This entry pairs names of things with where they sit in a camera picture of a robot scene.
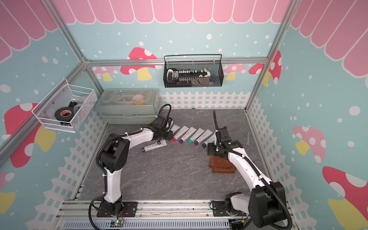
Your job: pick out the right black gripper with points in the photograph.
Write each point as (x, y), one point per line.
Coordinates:
(210, 147)

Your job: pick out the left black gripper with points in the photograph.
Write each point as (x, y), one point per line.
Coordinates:
(169, 135)

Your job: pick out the silver foil toothpaste tube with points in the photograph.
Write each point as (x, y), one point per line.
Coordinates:
(174, 128)

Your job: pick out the dark cap toothpaste tube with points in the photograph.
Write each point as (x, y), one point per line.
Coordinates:
(156, 145)
(212, 139)

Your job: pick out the brown microfiber cloth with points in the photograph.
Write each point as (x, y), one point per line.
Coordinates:
(220, 165)

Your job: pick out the purple cap toothpaste tube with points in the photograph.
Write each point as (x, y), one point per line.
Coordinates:
(190, 132)
(205, 135)

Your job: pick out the red cap toothpaste tube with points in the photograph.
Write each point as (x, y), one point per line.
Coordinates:
(180, 133)

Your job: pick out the teal cap toothpaste tube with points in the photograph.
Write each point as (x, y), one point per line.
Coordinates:
(196, 135)

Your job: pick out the purple cap toothpaste tube top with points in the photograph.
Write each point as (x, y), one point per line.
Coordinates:
(190, 132)

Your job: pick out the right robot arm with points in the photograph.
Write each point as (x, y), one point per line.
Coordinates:
(267, 203)

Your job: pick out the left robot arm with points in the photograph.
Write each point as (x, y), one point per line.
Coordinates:
(112, 157)

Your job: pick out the silver wrench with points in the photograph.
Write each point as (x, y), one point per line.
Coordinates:
(248, 137)

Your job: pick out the green plastic storage box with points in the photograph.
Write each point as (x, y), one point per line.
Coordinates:
(138, 106)

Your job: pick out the black power strip in basket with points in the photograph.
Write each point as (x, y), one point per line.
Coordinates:
(187, 76)

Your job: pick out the black tape roll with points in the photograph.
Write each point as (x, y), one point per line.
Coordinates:
(64, 114)

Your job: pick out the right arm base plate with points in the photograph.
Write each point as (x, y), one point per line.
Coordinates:
(223, 209)

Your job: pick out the black wire mesh basket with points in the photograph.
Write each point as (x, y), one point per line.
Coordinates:
(210, 62)

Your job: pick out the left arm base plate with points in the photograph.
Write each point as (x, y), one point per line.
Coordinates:
(117, 209)

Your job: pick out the white wire basket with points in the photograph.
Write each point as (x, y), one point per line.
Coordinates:
(82, 100)

